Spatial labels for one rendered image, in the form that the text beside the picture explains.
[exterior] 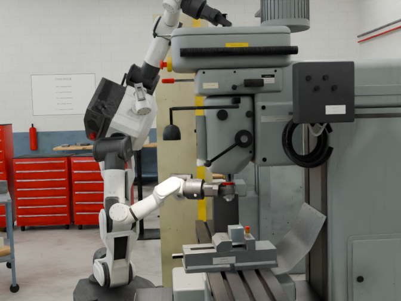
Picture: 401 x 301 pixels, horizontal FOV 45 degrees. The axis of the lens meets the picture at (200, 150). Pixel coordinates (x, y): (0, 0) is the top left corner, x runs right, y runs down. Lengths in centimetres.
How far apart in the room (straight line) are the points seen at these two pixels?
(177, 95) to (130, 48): 744
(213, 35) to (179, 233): 222
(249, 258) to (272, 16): 94
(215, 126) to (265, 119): 20
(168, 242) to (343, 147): 219
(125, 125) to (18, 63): 938
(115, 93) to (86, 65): 891
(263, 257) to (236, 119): 54
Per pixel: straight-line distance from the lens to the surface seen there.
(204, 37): 191
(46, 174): 684
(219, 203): 235
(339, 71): 175
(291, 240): 221
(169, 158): 375
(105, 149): 215
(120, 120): 221
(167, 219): 382
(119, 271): 275
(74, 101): 1120
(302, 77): 171
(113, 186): 211
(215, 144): 193
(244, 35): 193
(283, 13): 201
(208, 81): 190
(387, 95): 209
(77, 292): 293
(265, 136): 193
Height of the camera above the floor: 157
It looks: 5 degrees down
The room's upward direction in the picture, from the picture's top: 2 degrees counter-clockwise
